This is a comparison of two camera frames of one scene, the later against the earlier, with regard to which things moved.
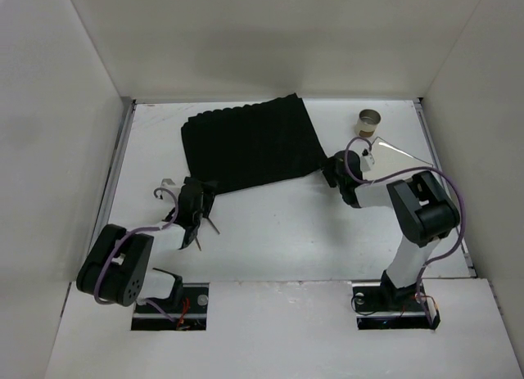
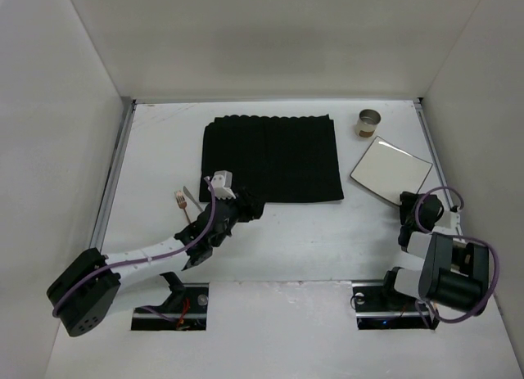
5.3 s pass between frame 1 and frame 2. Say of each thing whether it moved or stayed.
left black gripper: moved
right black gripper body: moved
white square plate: stayed
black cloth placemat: moved
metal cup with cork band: stayed
